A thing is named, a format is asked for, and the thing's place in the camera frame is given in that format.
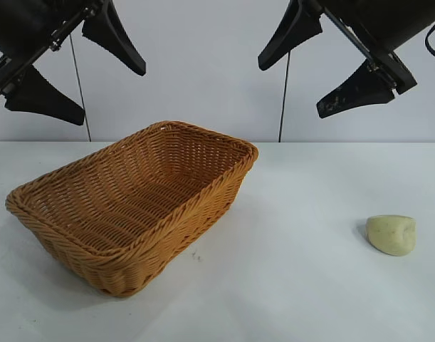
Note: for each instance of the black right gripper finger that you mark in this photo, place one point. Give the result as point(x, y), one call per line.
point(295, 32)
point(359, 90)

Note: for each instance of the brown woven wicker basket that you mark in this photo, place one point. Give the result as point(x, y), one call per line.
point(131, 199)

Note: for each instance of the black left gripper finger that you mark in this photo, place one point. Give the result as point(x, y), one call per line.
point(42, 101)
point(112, 39)

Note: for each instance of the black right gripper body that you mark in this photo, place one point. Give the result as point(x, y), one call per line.
point(381, 21)

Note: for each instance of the pale yellow egg yolk pastry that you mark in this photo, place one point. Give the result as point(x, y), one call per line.
point(389, 235)

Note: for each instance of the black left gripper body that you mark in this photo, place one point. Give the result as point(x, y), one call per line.
point(21, 25)

